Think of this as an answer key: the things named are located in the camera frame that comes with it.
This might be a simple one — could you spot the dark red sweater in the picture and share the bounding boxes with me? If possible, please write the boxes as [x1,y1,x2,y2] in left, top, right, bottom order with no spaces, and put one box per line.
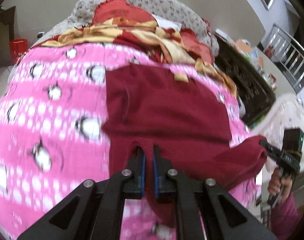
[102,64,267,226]

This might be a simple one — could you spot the magenta sleeve forearm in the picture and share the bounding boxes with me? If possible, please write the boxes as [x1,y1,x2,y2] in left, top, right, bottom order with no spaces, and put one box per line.
[271,193,300,239]

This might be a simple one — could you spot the person right hand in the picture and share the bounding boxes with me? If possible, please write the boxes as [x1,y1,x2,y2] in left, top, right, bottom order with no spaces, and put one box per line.
[267,168,293,204]

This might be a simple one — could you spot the black phone on gripper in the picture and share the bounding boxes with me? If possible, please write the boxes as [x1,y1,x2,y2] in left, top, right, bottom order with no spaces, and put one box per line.
[282,127,304,155]

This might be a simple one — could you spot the white padded headboard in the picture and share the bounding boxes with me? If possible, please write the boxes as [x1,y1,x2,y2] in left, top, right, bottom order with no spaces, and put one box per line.
[252,93,304,180]

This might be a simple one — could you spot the dark carved wooden cabinet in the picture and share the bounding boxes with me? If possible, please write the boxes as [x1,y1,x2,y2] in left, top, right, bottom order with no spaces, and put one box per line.
[215,36,275,127]

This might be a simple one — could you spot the metal stair railing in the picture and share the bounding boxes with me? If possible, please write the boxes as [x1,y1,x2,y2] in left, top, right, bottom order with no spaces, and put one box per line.
[263,24,304,93]

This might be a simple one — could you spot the red gold patterned blanket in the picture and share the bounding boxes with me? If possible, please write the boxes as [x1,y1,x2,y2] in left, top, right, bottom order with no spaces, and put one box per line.
[41,17,237,96]

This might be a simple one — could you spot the red plastic bucket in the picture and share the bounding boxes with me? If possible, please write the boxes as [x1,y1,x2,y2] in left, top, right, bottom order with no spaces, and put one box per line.
[9,38,28,64]

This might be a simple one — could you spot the floral grey pillow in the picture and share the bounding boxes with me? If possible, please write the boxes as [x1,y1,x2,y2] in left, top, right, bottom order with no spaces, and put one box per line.
[36,0,219,57]

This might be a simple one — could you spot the red embroidered pillow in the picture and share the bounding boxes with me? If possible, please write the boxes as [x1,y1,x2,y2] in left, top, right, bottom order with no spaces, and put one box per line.
[91,0,214,63]

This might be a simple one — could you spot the dark wooden side furniture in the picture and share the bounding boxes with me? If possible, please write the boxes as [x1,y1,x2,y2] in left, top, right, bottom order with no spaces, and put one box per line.
[0,6,16,68]

